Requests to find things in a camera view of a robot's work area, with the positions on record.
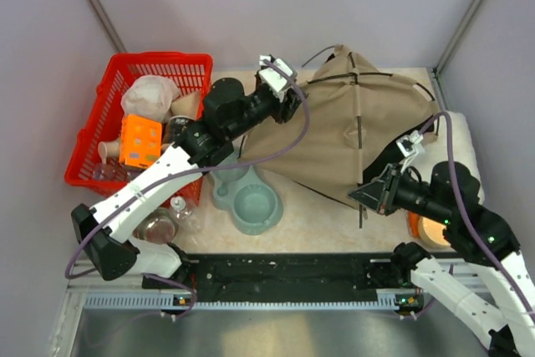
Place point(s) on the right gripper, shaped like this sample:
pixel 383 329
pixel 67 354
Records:
pixel 370 194

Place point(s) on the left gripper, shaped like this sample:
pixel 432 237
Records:
pixel 287 106

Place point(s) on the beige fabric pet tent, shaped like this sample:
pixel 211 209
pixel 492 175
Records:
pixel 323 155

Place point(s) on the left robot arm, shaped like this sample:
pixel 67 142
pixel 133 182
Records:
pixel 105 231

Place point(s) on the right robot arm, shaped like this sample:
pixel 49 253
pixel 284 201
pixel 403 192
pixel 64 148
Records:
pixel 483 239

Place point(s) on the grey-green double pet bowl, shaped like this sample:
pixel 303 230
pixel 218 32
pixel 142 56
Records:
pixel 253 206

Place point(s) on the white fluffy cushion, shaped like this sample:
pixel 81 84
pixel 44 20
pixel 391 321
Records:
pixel 463 149

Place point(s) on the red plastic basket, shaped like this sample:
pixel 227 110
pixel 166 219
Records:
pixel 191 73

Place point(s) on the brown paper cone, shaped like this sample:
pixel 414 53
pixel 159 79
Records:
pixel 187 105

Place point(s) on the black instant noodle cup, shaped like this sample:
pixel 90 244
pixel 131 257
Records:
pixel 174 127

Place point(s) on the pink white plastic bag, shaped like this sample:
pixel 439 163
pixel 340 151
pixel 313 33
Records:
pixel 150 97

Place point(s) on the clear plastic bottle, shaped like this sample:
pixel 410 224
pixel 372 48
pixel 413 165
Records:
pixel 184 212

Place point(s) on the orange cardboard box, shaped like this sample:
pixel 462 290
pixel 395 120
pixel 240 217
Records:
pixel 140 142

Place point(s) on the steel bowl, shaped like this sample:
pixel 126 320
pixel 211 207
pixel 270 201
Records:
pixel 158 228

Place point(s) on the beige paper cup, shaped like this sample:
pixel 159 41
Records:
pixel 108 149

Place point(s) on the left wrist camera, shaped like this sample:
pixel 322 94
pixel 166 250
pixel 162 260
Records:
pixel 274 80

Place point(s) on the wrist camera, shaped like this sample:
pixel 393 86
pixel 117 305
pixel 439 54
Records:
pixel 410 146
pixel 274 80

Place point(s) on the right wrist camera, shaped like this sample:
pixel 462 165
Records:
pixel 410 146

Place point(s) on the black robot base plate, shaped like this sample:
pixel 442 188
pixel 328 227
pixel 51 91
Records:
pixel 292 277

